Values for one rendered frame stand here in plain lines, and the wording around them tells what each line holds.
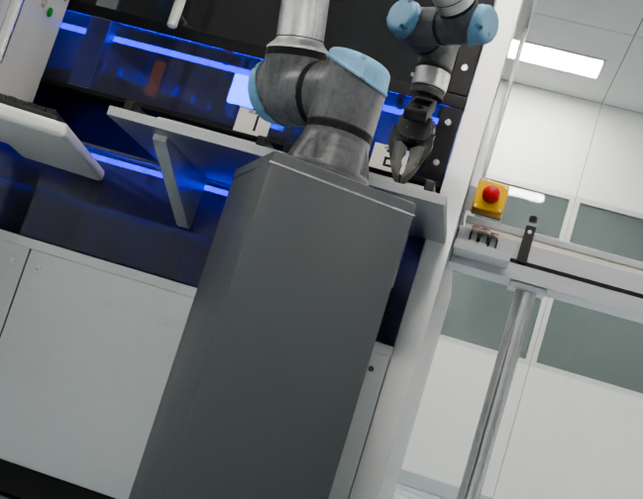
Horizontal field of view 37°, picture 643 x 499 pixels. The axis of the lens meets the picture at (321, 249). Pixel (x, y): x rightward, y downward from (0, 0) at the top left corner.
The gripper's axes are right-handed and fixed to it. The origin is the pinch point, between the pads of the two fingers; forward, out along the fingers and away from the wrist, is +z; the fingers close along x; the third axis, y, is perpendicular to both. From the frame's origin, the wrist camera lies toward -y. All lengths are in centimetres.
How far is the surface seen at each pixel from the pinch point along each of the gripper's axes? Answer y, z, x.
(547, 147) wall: 487, -167, -37
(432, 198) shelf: -11.8, 4.9, -8.4
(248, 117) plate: 28, -12, 43
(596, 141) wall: 486, -180, -69
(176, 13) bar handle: 21, -30, 65
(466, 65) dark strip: 27.9, -37.2, -4.1
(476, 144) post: 28.0, -19.4, -11.4
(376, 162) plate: 27.9, -9.1, 9.4
